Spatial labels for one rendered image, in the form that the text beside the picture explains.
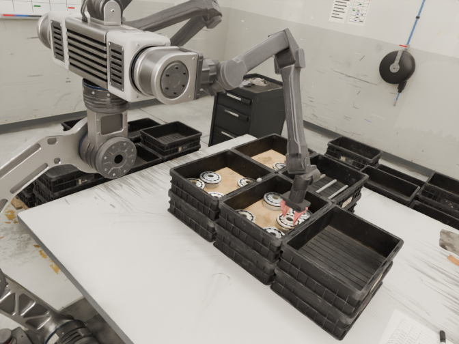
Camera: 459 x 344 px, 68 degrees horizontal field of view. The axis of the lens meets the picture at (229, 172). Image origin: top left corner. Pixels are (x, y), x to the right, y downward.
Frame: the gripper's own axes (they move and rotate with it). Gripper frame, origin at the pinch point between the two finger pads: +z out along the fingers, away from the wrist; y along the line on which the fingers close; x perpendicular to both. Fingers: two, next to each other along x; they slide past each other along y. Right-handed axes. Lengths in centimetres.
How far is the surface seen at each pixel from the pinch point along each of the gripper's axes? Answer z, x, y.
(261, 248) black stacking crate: 4.8, 18.7, -1.8
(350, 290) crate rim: -3.3, 19.5, -34.4
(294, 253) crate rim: -3.0, 19.9, -14.3
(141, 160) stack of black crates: 53, -33, 148
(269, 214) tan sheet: 6.2, -2.9, 10.8
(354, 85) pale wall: 8, -327, 121
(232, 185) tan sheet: 6.5, -6.4, 35.9
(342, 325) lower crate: 12.0, 17.9, -36.7
